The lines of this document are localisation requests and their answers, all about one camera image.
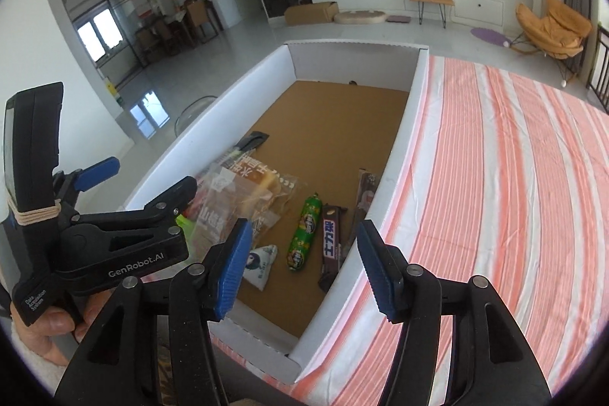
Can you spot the beige rubber band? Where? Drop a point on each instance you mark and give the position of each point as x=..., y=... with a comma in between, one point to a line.
x=33, y=214

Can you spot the orange lounge chair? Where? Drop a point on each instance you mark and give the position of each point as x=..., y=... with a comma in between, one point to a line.
x=552, y=30

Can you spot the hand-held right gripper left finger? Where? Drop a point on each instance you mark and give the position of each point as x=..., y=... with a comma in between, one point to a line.
x=235, y=263

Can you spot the brown bar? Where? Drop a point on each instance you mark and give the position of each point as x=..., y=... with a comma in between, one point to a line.
x=364, y=196

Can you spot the glass balcony door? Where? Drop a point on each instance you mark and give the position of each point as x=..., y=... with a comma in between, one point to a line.
x=104, y=30

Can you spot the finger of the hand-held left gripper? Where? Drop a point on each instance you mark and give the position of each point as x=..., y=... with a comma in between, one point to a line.
x=97, y=174
x=157, y=204

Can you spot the dining table with chairs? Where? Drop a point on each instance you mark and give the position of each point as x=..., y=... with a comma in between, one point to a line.
x=190, y=20

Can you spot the orange striped tablecloth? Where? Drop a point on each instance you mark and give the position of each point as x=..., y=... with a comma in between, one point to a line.
x=499, y=196

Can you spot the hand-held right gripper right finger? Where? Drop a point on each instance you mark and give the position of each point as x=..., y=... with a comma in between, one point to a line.
x=380, y=273

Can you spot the clear bag of toast bread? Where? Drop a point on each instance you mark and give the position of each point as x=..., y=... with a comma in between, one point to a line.
x=266, y=192

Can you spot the brown cardboard box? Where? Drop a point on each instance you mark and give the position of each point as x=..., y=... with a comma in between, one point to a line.
x=309, y=12

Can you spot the round beige floor cushion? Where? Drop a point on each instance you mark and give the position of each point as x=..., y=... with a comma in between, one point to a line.
x=359, y=17

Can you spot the clear packet of brown slices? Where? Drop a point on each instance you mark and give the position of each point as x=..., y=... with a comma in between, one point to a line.
x=211, y=225

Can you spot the dark chocolate bar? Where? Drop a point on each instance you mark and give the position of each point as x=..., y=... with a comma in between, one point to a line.
x=332, y=249

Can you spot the person's left hand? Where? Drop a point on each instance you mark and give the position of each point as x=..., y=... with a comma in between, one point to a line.
x=52, y=326

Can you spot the round purple rug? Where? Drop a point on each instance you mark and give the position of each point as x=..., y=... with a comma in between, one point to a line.
x=490, y=36

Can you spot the green white snack packet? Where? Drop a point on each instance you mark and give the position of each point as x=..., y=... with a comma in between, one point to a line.
x=183, y=225

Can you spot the transparent chair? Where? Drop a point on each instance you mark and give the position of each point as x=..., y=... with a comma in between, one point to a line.
x=192, y=113

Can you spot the small dark purple pad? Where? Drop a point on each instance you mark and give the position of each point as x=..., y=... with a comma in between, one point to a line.
x=398, y=20

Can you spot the long black clear gummy packet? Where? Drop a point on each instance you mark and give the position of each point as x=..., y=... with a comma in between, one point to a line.
x=254, y=141

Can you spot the white blue snack packet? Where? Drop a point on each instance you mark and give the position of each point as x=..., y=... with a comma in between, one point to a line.
x=261, y=265

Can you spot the green sausage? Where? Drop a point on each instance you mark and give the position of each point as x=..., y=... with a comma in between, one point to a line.
x=304, y=235

